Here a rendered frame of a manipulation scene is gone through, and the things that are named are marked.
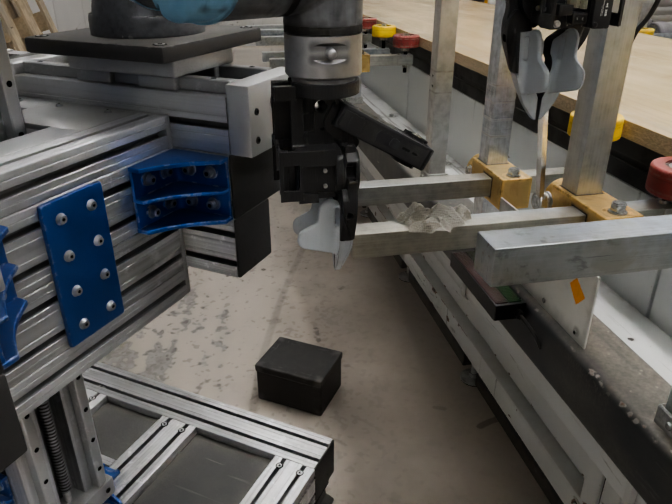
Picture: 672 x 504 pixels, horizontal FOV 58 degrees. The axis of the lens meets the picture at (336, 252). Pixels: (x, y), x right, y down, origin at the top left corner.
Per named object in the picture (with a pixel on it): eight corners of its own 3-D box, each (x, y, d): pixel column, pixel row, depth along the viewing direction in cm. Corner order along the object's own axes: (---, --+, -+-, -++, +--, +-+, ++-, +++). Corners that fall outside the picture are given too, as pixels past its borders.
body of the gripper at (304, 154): (273, 184, 68) (268, 73, 62) (349, 179, 69) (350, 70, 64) (282, 210, 61) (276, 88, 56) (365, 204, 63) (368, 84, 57)
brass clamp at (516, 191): (495, 211, 94) (499, 180, 92) (461, 181, 106) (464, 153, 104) (532, 208, 95) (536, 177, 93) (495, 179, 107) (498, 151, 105)
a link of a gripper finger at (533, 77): (529, 131, 60) (543, 33, 56) (502, 117, 66) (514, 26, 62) (557, 130, 61) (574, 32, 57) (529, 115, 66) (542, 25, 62)
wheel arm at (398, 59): (270, 73, 179) (269, 58, 177) (269, 71, 182) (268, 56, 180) (412, 68, 187) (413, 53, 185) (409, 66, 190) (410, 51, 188)
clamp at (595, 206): (596, 258, 70) (605, 218, 68) (539, 214, 82) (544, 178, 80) (640, 254, 71) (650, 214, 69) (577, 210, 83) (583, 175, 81)
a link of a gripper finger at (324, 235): (296, 271, 69) (293, 195, 65) (347, 266, 70) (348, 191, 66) (300, 285, 66) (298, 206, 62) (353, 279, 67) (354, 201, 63)
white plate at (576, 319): (581, 349, 75) (596, 278, 70) (491, 255, 98) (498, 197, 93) (585, 349, 75) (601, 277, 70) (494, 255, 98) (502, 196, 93)
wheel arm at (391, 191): (340, 213, 93) (341, 187, 91) (336, 205, 96) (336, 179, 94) (599, 193, 100) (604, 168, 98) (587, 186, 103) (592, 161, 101)
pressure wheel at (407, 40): (400, 69, 193) (401, 30, 188) (422, 71, 189) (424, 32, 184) (386, 72, 188) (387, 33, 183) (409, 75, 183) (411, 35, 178)
